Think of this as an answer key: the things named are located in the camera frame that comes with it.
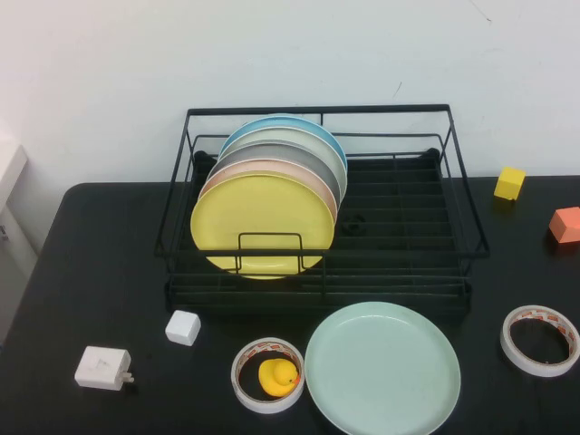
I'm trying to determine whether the pink plate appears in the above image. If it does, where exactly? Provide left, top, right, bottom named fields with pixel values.
left=198, top=159, right=341, bottom=219

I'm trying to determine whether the black wire dish rack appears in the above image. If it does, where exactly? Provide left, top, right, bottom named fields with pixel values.
left=153, top=103, right=491, bottom=318

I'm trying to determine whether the white cabinet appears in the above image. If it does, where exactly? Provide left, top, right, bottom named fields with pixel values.
left=0, top=144, right=40, bottom=341

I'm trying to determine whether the white double-sided tape roll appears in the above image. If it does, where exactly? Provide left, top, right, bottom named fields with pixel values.
left=499, top=304, right=580, bottom=378
left=230, top=336, right=305, bottom=414

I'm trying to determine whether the yellow cube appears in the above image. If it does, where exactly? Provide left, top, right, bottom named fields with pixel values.
left=492, top=166, right=527, bottom=201

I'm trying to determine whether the white power adapter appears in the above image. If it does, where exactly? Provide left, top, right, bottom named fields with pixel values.
left=73, top=345, right=136, bottom=390

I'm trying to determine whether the small white cube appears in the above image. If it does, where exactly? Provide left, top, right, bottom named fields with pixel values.
left=164, top=309, right=202, bottom=348

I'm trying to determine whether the blue plate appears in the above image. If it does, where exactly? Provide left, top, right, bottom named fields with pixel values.
left=220, top=113, right=349, bottom=171

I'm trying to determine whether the mint green plate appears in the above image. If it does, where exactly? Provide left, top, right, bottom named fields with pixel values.
left=304, top=301, right=462, bottom=435

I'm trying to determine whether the orange cube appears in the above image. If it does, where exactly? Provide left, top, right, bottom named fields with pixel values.
left=548, top=207, right=580, bottom=253

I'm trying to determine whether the yellow rubber duck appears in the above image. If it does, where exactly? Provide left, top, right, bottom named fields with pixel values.
left=257, top=358, right=304, bottom=398

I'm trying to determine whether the grey plate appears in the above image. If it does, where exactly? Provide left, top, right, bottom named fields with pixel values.
left=208, top=142, right=344, bottom=205

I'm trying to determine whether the cream white plate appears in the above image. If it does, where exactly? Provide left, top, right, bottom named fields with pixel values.
left=217, top=127, right=349, bottom=200

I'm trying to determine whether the yellow plate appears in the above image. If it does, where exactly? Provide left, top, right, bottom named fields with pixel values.
left=189, top=170, right=337, bottom=281

